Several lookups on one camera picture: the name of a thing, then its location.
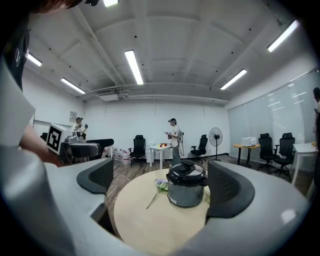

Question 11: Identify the ceiling air conditioner unit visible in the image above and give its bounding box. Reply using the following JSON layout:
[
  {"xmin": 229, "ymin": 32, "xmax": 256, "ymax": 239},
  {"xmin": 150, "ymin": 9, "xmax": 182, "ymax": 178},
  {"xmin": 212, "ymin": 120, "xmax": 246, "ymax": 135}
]
[{"xmin": 95, "ymin": 88, "xmax": 120, "ymax": 102}]

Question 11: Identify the white desk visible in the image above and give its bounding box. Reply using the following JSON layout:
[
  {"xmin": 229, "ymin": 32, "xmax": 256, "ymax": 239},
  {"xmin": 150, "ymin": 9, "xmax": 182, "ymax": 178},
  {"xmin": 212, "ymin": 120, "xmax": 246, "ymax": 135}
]
[{"xmin": 291, "ymin": 142, "xmax": 320, "ymax": 186}]

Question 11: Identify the black standing fan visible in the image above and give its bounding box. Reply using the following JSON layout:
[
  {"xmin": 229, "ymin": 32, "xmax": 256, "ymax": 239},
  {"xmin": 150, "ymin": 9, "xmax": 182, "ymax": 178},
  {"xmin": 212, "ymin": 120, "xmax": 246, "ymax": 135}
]
[{"xmin": 208, "ymin": 127, "xmax": 224, "ymax": 162}]

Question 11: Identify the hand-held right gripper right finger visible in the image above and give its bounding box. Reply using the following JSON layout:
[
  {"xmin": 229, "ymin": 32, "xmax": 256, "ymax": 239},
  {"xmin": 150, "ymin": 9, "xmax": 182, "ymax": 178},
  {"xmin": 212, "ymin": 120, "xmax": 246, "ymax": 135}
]
[{"xmin": 205, "ymin": 159, "xmax": 311, "ymax": 224}]

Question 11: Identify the white rectangular table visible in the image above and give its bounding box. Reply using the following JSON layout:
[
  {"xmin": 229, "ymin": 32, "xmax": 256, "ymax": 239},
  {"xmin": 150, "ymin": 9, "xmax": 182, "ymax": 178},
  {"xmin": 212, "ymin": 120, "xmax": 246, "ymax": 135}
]
[{"xmin": 148, "ymin": 144, "xmax": 174, "ymax": 170}]

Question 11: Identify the white floor cable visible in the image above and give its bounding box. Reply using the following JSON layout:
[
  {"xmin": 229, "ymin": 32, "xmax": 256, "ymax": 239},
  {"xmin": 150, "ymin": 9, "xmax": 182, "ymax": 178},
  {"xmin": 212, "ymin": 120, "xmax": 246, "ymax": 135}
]
[{"xmin": 113, "ymin": 171, "xmax": 131, "ymax": 181}]

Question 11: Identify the grey pressure cooker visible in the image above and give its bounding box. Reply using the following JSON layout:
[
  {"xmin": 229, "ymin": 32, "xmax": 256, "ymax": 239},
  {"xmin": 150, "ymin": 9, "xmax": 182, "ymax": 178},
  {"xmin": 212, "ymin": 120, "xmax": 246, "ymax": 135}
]
[{"xmin": 166, "ymin": 174, "xmax": 209, "ymax": 208}]

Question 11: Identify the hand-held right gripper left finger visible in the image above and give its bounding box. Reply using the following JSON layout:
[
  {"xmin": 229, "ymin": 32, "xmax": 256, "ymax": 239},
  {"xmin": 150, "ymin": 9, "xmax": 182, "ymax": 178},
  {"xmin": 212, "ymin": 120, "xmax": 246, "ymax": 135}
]
[{"xmin": 44, "ymin": 157, "xmax": 115, "ymax": 218}]

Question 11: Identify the row of water jugs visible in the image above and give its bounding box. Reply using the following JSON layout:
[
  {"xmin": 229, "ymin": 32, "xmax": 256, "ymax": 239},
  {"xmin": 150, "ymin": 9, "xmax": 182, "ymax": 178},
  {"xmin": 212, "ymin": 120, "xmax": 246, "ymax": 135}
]
[{"xmin": 113, "ymin": 148, "xmax": 133, "ymax": 166}]

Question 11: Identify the person's left forearm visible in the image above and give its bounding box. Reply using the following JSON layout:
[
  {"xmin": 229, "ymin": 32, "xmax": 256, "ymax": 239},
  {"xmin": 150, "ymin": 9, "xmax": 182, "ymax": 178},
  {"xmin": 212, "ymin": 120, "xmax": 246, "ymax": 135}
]
[{"xmin": 19, "ymin": 124, "xmax": 66, "ymax": 168}]

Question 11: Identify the white microwave oven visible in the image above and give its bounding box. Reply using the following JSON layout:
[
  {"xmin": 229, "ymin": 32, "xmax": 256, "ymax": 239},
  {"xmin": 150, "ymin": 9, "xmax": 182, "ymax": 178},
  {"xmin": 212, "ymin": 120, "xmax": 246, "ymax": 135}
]
[{"xmin": 240, "ymin": 136, "xmax": 258, "ymax": 147}]

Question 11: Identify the black office chair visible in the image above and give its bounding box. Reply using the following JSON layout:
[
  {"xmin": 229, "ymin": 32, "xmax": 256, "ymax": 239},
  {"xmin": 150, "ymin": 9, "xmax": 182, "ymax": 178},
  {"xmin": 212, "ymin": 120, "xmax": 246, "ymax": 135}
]
[
  {"xmin": 128, "ymin": 134, "xmax": 147, "ymax": 167},
  {"xmin": 257, "ymin": 133, "xmax": 277, "ymax": 174},
  {"xmin": 273, "ymin": 132, "xmax": 296, "ymax": 181},
  {"xmin": 190, "ymin": 134, "xmax": 209, "ymax": 164}
]

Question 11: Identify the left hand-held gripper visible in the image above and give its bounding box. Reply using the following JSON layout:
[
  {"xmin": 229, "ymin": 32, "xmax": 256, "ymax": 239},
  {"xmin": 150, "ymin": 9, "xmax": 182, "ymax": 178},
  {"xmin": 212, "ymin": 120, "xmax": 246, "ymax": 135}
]
[{"xmin": 46, "ymin": 122, "xmax": 115, "ymax": 159}]

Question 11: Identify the purple artificial flower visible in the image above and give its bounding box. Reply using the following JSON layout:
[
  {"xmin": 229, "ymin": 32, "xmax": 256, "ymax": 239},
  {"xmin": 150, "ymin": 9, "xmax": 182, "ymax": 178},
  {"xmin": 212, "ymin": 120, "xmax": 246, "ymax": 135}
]
[{"xmin": 146, "ymin": 178, "xmax": 169, "ymax": 210}]

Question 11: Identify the black and silver pressure cooker lid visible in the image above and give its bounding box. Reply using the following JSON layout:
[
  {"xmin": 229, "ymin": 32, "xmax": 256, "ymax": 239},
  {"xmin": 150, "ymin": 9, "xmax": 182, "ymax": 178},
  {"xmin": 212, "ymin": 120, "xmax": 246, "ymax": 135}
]
[{"xmin": 165, "ymin": 159, "xmax": 208, "ymax": 187}]

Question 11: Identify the round orange-edged table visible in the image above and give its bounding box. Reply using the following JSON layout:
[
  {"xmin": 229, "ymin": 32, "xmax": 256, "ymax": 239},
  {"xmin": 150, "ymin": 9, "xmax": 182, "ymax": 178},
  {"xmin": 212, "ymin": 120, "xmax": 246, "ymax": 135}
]
[{"xmin": 232, "ymin": 143, "xmax": 261, "ymax": 169}]

